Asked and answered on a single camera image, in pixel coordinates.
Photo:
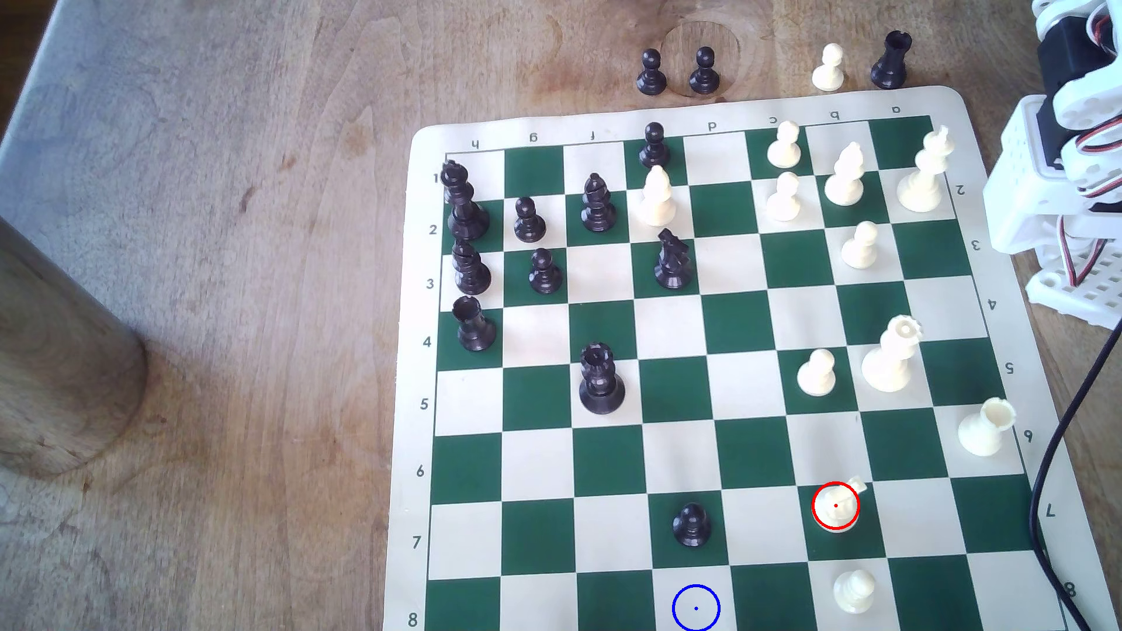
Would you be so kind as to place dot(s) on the white bishop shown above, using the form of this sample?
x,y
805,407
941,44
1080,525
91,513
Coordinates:
x,y
845,182
656,203

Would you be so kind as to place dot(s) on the round wooden post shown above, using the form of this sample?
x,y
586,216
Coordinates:
x,y
61,377

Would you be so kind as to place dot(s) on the black knight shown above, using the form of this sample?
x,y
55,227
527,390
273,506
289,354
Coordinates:
x,y
673,265

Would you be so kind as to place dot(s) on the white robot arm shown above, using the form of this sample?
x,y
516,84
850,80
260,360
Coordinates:
x,y
1021,193

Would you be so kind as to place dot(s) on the white king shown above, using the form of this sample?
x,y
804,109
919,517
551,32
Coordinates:
x,y
923,180

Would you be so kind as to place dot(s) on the black pawn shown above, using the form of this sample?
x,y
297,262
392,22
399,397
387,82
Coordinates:
x,y
650,77
529,224
654,151
545,276
704,77
692,527

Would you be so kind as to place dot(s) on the black rook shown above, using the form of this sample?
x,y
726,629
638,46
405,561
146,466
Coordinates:
x,y
474,329
890,66

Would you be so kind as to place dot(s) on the white rook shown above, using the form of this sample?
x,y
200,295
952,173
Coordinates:
x,y
982,431

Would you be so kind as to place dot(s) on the black queen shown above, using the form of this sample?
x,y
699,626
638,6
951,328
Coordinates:
x,y
601,386

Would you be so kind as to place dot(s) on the white pawn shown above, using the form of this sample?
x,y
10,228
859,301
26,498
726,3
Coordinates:
x,y
784,151
783,203
853,594
816,377
827,74
860,251

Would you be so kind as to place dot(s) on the green white chess board mat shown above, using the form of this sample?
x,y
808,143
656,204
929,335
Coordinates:
x,y
605,456

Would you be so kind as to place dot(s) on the black king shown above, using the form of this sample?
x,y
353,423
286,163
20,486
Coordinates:
x,y
465,215

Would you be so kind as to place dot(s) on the black bishop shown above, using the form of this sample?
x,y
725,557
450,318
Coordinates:
x,y
598,208
471,273

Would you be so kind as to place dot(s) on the white queen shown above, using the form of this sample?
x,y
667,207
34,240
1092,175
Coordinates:
x,y
889,364

